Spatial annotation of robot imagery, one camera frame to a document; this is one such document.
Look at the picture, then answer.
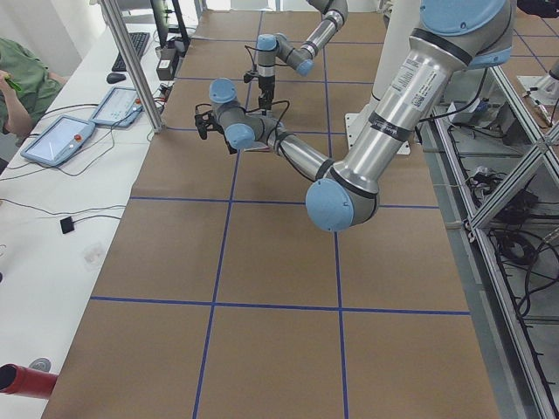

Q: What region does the black monitor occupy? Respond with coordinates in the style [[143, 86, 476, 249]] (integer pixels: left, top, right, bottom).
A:
[[150, 0, 190, 57]]

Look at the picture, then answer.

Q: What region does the near teach pendant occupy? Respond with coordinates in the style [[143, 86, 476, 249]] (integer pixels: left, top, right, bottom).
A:
[[20, 115, 95, 167]]

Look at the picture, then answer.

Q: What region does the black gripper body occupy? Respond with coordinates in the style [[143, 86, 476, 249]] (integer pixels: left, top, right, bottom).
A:
[[223, 134, 238, 155], [258, 75, 275, 100]]

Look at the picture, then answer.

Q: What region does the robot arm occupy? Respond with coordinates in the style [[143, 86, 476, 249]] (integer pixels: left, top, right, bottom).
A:
[[244, 0, 349, 114], [209, 1, 516, 232]]

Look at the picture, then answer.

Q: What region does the blue tape line lengthwise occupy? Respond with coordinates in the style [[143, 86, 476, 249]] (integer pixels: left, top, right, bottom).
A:
[[321, 48, 349, 419]]

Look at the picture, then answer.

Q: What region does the teach pendant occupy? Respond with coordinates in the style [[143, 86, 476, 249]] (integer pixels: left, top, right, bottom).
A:
[[90, 86, 143, 127], [20, 115, 95, 167]]

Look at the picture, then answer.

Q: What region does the black keyboard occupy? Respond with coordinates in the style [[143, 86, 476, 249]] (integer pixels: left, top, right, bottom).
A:
[[111, 31, 151, 73]]

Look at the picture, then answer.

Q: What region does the aluminium frame post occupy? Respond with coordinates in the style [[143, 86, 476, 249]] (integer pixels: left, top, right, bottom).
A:
[[98, 0, 163, 134]]

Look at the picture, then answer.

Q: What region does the seated person in green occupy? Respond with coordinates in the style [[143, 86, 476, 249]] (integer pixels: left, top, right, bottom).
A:
[[1, 38, 66, 141]]

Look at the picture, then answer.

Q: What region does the far teach pendant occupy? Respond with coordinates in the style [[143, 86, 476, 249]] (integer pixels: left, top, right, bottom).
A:
[[90, 86, 143, 127]]

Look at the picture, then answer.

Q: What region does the pink and blue towel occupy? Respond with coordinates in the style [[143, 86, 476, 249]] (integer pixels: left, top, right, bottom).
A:
[[243, 142, 270, 153]]

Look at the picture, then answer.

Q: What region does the black computer mouse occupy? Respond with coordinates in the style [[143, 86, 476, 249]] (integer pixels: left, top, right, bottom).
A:
[[106, 72, 126, 85]]

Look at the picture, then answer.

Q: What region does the blue tape line crosswise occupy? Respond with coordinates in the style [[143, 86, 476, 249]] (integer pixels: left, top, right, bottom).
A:
[[90, 296, 471, 316]]

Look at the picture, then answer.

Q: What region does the red cylinder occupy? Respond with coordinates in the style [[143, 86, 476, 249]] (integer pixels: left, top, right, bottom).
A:
[[1, 364, 59, 400]]

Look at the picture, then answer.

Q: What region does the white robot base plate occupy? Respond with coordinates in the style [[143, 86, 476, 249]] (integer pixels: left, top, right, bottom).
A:
[[344, 112, 411, 155]]

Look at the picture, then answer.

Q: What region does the black box with label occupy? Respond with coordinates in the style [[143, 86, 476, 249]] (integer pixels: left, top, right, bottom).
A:
[[156, 48, 179, 81]]

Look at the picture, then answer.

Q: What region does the small black square pad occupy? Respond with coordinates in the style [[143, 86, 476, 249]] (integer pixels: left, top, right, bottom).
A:
[[59, 216, 75, 235]]

